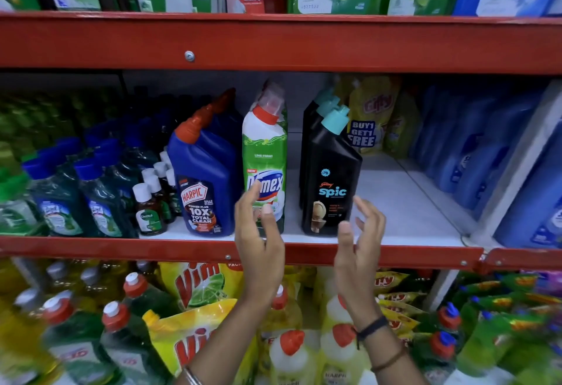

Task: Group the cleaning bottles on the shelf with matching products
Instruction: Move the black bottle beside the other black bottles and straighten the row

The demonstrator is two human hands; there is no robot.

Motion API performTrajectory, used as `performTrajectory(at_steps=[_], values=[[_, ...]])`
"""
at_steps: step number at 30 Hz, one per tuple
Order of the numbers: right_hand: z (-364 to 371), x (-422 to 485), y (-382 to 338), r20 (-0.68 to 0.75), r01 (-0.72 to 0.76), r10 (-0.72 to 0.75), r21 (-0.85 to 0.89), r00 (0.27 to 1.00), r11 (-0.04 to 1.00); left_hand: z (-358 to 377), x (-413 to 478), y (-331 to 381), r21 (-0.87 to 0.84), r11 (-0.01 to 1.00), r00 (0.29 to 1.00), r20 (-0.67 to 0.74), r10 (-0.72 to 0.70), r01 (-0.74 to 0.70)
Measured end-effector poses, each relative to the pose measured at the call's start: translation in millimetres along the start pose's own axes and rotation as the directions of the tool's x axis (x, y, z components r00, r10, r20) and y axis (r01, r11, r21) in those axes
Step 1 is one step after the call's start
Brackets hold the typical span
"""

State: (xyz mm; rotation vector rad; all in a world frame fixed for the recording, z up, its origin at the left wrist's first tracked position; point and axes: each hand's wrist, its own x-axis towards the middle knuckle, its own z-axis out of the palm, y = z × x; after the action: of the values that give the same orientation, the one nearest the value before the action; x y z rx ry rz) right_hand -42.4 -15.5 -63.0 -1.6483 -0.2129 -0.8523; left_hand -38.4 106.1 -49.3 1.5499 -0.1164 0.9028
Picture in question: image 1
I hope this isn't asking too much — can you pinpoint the group of blue-capped green bottles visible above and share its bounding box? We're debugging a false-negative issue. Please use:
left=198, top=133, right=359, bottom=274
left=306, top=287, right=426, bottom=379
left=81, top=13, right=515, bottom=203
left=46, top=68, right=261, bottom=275
left=21, top=122, right=145, bottom=239

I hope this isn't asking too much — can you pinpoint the stack of small yellow sachets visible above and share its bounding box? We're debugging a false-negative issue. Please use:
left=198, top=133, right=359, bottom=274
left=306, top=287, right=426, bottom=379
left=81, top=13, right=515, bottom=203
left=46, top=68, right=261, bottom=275
left=374, top=270, right=423, bottom=341

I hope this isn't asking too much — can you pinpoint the black bottle teal cap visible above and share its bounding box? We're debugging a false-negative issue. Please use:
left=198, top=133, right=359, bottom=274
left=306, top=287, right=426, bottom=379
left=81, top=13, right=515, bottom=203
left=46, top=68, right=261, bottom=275
left=301, top=105, right=364, bottom=237
left=303, top=87, right=335, bottom=111
left=299, top=96, right=342, bottom=211

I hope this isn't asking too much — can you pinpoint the green white toilet cleaner bottle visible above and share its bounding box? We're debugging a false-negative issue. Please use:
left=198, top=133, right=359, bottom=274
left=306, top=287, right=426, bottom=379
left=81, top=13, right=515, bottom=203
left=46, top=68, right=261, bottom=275
left=241, top=90, right=289, bottom=237
left=255, top=78, right=289, bottom=135

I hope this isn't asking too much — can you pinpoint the wide red shelf beam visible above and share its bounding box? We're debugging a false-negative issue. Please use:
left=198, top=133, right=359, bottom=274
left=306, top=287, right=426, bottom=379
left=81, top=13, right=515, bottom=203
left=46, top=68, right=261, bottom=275
left=0, top=11, right=562, bottom=76

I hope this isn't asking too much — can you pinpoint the group of yellow dishwash bottles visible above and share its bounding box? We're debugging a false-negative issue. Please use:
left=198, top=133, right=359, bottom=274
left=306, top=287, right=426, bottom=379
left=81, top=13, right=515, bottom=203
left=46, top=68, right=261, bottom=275
left=0, top=258, right=132, bottom=385

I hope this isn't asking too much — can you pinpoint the row of blue refill pouches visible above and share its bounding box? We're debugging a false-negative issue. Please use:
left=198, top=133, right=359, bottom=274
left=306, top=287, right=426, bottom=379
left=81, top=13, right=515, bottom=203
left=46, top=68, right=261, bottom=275
left=409, top=83, right=562, bottom=250

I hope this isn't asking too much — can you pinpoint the person's right hand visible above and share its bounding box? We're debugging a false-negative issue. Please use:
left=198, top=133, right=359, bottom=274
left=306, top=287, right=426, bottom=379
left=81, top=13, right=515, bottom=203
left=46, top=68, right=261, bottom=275
left=334, top=195, right=387, bottom=331

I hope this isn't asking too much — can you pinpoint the group of small brown bottles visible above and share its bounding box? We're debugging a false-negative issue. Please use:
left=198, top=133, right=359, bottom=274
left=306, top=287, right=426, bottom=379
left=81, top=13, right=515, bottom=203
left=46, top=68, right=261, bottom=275
left=132, top=149, right=183, bottom=237

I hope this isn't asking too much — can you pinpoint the green bottle red blue cap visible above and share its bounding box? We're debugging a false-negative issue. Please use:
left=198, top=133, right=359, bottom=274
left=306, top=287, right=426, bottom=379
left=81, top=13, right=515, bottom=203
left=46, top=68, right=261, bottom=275
left=415, top=301, right=465, bottom=346
left=410, top=330, right=459, bottom=385

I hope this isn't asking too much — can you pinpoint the green dishwash bottle red cap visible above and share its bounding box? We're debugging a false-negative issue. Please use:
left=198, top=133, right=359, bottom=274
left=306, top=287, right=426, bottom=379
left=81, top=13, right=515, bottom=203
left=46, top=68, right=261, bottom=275
left=40, top=296, right=121, bottom=385
left=99, top=300, right=173, bottom=385
left=122, top=271, right=178, bottom=320

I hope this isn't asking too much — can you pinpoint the blue toilet cleaner bottle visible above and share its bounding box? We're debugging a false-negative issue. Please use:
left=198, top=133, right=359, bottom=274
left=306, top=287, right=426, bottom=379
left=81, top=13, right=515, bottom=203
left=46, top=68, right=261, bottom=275
left=167, top=114, right=243, bottom=239

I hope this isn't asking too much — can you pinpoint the person's right forearm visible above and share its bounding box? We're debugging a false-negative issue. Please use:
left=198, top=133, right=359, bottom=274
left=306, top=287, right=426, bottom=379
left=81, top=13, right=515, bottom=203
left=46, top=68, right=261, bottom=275
left=357, top=312, right=427, bottom=385

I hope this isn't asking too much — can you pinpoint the short red shelf beam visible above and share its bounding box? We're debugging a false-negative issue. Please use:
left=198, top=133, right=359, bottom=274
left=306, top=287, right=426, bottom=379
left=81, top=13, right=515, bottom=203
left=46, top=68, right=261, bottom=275
left=478, top=246, right=562, bottom=276

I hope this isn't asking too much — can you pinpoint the group of dark bottles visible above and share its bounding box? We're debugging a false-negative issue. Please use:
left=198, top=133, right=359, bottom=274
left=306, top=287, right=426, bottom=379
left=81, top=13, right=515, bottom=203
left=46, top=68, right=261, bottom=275
left=79, top=85, right=220, bottom=166

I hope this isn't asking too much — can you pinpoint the yellow lime refill pouch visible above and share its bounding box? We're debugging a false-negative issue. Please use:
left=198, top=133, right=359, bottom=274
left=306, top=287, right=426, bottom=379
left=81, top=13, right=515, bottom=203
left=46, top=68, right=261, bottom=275
left=157, top=261, right=246, bottom=312
left=141, top=299, right=261, bottom=385

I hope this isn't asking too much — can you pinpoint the long narrow red shelf beam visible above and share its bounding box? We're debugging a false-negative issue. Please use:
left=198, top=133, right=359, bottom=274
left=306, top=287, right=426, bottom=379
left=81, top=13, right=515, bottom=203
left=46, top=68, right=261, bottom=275
left=0, top=235, right=484, bottom=272

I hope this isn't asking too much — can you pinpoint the yellow bottle red cap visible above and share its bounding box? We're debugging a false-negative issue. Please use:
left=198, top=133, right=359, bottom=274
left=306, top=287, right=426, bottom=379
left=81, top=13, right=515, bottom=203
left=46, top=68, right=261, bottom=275
left=268, top=329, right=322, bottom=385
left=258, top=285, right=304, bottom=377
left=319, top=294, right=371, bottom=385

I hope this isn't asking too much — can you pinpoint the black wristband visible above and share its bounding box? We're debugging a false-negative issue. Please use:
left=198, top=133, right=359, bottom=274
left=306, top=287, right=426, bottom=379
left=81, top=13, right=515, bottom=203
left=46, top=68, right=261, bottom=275
left=355, top=315, right=390, bottom=350

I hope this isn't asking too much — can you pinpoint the white shelf upright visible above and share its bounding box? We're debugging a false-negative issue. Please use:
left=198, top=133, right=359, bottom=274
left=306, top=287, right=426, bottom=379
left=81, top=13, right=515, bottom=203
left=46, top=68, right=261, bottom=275
left=462, top=81, right=562, bottom=249

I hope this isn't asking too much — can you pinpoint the person's left hand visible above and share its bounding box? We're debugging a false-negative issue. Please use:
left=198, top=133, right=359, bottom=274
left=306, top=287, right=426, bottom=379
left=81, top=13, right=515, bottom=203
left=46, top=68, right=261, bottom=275
left=234, top=180, right=286, bottom=307

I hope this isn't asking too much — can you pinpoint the white shelf board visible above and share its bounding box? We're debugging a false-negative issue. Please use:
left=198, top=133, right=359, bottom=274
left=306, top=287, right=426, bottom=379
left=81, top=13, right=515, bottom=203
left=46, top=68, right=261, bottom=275
left=140, top=133, right=467, bottom=248

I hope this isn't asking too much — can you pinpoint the pile of green pouches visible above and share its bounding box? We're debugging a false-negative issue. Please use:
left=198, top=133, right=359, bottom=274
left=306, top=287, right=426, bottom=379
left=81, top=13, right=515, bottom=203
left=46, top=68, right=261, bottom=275
left=452, top=271, right=562, bottom=385

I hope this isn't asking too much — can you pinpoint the brown thread wristband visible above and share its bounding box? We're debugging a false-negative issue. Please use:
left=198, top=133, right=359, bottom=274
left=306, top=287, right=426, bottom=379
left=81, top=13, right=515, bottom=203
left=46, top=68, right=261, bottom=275
left=370, top=344, right=410, bottom=373

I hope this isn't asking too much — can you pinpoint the yellow dishwash pouch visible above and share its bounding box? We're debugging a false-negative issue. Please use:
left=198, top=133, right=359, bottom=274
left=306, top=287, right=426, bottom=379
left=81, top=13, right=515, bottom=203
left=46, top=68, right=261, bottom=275
left=385, top=90, right=423, bottom=160
left=346, top=76, right=401, bottom=155

